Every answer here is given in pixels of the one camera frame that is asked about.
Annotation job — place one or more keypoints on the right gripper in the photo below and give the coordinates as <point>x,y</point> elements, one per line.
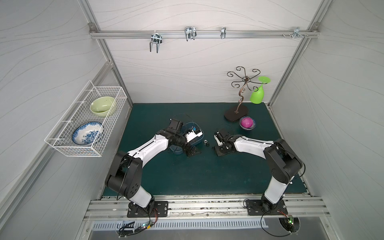
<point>220,148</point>

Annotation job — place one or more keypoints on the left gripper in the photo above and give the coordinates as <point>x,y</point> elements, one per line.
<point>190,147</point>

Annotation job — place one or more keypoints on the blue plastic storage box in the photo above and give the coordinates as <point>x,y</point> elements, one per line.
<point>178,150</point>

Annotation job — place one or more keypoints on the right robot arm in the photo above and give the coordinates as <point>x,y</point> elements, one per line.
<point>282,161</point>

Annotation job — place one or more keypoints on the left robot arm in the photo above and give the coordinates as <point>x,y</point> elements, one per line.
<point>125,174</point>

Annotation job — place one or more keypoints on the green table mat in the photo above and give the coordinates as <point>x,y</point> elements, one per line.
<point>206,173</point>

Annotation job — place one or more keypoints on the purple ball in bowl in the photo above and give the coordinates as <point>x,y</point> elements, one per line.
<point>247,123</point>

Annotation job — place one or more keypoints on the dark metal jewelry stand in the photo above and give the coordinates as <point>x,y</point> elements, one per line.
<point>244,83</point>

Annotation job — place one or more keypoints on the green plastic goblet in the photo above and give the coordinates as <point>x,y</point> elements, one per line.
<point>258,95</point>

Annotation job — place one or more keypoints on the green ceramic bowl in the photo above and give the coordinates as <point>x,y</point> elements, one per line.
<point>103,106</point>

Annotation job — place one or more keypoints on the blue white patterned bowl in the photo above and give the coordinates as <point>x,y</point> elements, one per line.
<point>85,134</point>

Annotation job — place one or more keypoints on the metal double hook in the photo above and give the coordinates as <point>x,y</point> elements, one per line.
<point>156,40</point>

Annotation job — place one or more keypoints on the small metal hook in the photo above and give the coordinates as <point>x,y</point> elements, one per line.
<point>223,32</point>

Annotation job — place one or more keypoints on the metal hook centre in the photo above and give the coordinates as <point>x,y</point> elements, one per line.
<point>190,33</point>

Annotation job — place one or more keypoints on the metal hook right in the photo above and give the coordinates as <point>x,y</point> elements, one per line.
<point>296,34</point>

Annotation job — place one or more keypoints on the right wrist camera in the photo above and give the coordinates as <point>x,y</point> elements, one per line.
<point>219,138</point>

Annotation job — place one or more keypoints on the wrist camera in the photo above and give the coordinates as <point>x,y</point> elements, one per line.
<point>193,133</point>
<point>219,138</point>

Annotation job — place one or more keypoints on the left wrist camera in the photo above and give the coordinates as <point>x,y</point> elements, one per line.
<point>193,133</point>

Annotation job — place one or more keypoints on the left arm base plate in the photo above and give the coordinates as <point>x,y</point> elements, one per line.
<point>155,208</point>

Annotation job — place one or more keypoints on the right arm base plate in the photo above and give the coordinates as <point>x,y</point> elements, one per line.
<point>255,208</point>

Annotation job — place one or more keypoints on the aluminium front rail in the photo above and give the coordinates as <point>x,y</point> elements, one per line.
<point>207,207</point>

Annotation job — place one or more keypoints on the aluminium rail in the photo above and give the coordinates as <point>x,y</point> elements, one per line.
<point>207,207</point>
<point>215,34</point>

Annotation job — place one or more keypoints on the white wire basket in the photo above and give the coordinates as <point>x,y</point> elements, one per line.
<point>79,113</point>

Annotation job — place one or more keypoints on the aluminium top rail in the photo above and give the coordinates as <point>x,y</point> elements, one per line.
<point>215,34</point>

